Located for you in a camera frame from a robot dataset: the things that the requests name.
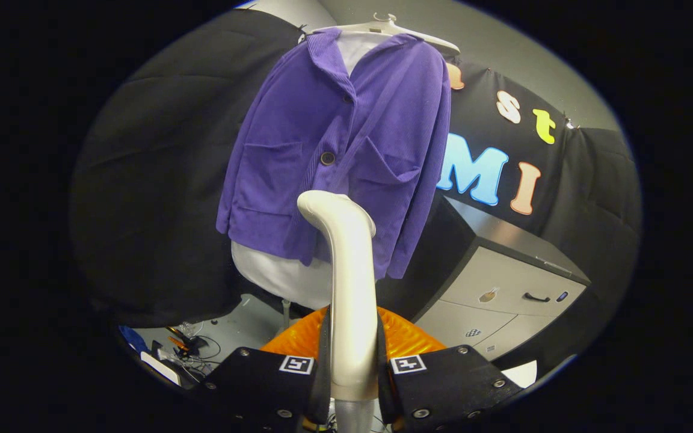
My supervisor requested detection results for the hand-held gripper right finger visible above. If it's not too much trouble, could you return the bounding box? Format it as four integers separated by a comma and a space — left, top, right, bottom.
377, 307, 525, 433

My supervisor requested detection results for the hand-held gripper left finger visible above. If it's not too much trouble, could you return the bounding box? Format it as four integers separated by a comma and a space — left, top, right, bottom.
193, 306, 332, 433

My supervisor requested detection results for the grey garment steamer hose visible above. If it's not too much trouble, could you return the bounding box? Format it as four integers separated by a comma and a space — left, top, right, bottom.
334, 398, 377, 433

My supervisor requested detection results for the white garment steamer head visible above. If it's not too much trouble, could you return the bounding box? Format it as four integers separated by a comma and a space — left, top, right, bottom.
297, 190, 380, 402

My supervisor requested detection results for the white garment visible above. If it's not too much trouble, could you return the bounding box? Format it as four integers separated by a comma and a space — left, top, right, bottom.
230, 31, 395, 310

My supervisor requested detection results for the purple jacket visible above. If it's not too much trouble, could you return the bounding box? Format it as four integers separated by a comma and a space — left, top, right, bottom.
216, 27, 452, 280

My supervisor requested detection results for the white clothes hanger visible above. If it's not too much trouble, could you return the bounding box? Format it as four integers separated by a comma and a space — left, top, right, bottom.
310, 13, 461, 55

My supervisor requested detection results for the white paper sheet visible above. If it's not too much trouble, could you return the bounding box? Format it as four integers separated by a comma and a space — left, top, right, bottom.
500, 360, 538, 388

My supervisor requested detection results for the orange and black tool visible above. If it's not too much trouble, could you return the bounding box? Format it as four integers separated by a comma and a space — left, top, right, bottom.
166, 327, 200, 355

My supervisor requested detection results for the grey cabinet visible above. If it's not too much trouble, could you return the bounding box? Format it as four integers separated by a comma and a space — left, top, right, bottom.
377, 192, 592, 361

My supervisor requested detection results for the white flat box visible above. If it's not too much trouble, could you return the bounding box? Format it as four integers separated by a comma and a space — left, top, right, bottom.
140, 351, 182, 387

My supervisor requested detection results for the blue cloth item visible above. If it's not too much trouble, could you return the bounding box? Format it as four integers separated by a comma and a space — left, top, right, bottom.
119, 326, 150, 355

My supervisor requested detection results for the tangle of black cables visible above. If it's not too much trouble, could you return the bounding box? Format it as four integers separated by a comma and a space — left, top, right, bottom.
172, 322, 222, 376

